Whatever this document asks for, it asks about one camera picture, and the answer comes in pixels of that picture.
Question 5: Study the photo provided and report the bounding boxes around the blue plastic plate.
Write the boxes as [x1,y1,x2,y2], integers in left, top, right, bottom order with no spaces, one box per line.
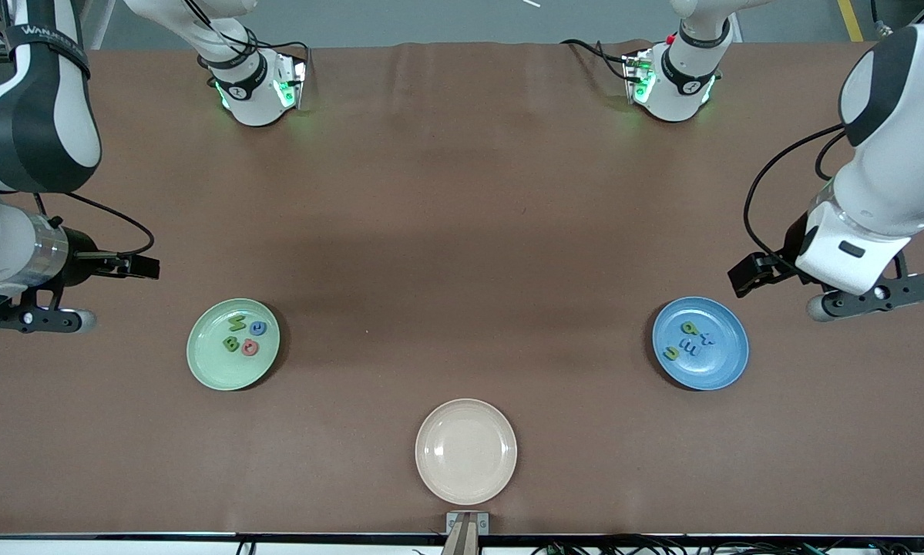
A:
[652,297,750,392]

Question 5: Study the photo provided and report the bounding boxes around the green plastic plate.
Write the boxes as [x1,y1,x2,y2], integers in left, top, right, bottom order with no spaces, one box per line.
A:
[186,298,281,392]

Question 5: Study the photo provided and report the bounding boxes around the brown table mat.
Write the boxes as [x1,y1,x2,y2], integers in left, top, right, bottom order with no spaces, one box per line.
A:
[0,40,924,537]

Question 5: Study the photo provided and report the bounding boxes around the beige plastic plate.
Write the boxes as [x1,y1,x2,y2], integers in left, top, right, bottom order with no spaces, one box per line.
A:
[415,398,518,506]

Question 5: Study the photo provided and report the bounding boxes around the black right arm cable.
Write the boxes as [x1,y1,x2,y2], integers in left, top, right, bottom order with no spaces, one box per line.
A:
[34,191,156,259]

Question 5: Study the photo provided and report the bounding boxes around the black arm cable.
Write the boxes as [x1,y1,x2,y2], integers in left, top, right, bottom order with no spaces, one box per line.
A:
[741,123,849,259]
[34,191,156,259]

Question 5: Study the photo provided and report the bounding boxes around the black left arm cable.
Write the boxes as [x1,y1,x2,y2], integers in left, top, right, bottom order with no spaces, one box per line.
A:
[741,123,849,259]

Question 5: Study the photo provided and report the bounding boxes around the black cable bundle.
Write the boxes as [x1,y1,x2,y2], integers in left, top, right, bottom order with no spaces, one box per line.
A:
[531,536,924,555]

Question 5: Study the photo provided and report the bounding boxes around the black base cable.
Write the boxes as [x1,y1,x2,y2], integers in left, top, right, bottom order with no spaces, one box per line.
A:
[560,39,633,79]

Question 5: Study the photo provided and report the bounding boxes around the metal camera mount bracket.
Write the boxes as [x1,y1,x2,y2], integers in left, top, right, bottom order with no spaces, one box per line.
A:
[445,511,490,555]

